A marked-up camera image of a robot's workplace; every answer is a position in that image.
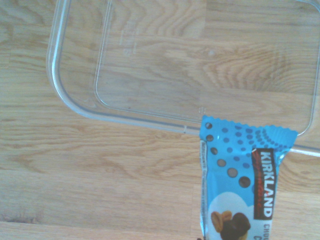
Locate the clear rectangular plastic container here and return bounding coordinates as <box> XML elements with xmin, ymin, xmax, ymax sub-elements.
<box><xmin>46</xmin><ymin>0</ymin><xmax>320</xmax><ymax>158</ymax></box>

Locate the blue protein bar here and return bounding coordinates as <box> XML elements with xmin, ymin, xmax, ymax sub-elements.
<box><xmin>198</xmin><ymin>114</ymin><xmax>300</xmax><ymax>240</ymax></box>

